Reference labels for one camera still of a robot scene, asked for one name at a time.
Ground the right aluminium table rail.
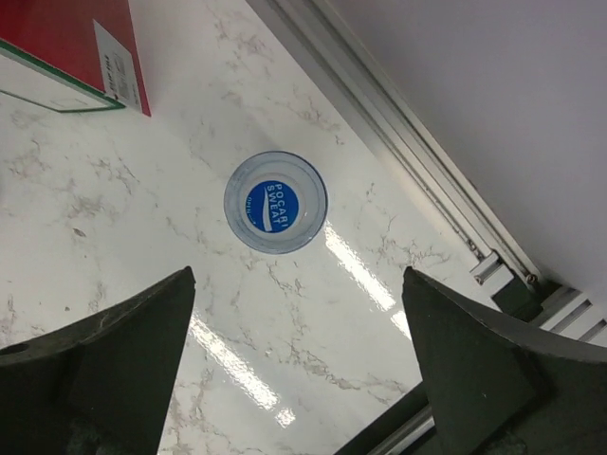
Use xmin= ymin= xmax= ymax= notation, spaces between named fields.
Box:
xmin=249 ymin=1 xmax=606 ymax=346

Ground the blue label bottle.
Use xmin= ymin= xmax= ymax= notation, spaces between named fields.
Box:
xmin=224 ymin=151 xmax=328 ymax=255

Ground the red binder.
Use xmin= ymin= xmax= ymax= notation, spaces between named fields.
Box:
xmin=1 ymin=1 xmax=151 ymax=116

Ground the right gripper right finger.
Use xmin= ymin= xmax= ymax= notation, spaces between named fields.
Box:
xmin=402 ymin=267 xmax=606 ymax=454

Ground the green lever arch binder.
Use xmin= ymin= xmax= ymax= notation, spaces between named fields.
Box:
xmin=1 ymin=40 xmax=124 ymax=113

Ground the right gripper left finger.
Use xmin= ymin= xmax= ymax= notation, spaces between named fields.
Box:
xmin=1 ymin=267 xmax=195 ymax=454

